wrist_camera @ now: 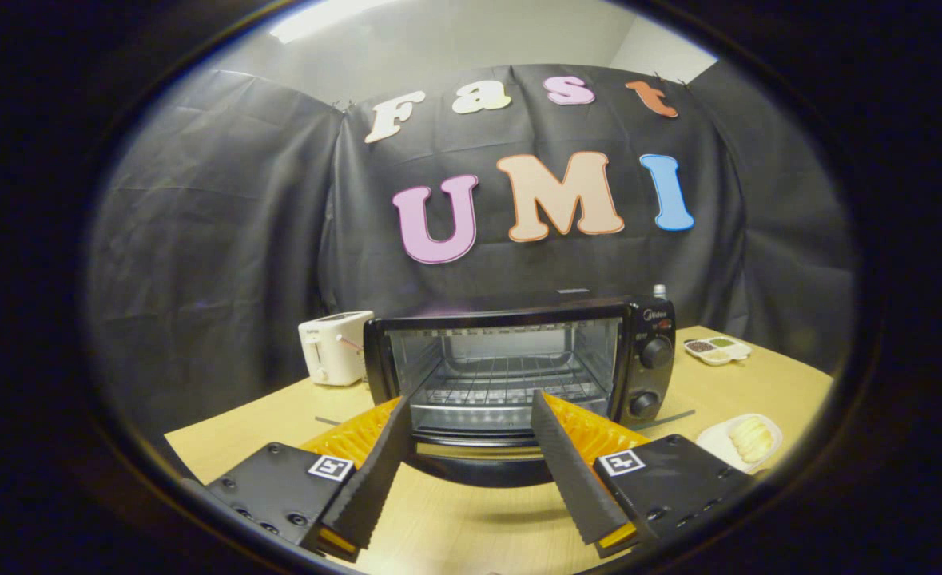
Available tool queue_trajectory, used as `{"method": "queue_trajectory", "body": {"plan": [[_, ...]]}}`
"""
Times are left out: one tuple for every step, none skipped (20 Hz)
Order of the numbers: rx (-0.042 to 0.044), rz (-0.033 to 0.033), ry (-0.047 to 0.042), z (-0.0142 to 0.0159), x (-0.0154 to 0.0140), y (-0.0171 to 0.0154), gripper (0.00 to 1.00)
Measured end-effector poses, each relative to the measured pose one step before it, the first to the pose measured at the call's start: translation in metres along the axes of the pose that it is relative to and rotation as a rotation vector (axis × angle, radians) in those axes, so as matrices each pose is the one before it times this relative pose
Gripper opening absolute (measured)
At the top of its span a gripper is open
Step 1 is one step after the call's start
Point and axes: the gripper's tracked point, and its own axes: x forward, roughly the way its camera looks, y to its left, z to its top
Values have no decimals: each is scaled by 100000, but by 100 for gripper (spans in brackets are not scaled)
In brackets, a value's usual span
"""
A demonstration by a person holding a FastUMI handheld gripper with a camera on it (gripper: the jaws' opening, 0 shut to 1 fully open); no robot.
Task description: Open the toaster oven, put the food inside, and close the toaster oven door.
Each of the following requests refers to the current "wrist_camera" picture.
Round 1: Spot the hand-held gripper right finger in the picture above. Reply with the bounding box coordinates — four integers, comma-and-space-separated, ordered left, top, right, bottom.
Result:
531, 390, 760, 558

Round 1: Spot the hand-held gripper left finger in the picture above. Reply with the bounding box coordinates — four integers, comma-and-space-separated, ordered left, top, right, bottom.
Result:
183, 397, 412, 565

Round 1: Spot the black toaster oven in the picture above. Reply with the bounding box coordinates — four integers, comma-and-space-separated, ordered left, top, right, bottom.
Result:
363, 291, 679, 489

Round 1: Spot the ridged bread roll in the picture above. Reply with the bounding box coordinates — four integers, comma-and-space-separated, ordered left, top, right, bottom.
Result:
728, 417, 774, 465

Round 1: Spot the white pop-up toaster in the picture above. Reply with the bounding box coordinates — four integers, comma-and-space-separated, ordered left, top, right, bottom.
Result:
298, 311, 376, 388

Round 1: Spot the white oval plate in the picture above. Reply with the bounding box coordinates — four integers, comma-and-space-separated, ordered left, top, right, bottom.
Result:
695, 413, 784, 474

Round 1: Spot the white divided condiment dish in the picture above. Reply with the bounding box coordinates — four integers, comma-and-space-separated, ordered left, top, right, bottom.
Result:
683, 335, 753, 367

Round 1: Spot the black backdrop cloth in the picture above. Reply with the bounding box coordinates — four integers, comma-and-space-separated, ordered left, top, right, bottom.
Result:
87, 62, 857, 436

